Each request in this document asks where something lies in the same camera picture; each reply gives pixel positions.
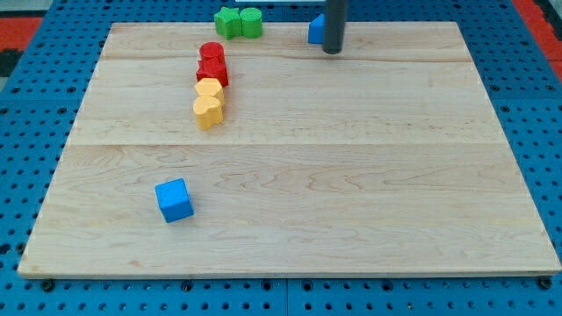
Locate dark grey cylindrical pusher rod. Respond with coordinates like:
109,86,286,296
322,0,348,54

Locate blue triangle block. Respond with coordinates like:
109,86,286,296
307,14,325,45

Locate green circle block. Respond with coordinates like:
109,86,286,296
240,7,263,39

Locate red circle block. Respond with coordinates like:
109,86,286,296
199,41,225,63

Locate green star block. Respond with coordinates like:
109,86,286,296
213,7,242,40

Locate red star block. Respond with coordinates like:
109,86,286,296
196,59,229,87

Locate yellow pentagon block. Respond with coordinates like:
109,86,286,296
194,78,225,105

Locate light wooden board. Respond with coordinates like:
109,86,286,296
18,22,561,279

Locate yellow heart block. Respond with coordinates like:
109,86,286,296
192,96,224,130

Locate blue cube block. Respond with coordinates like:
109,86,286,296
155,178,195,223

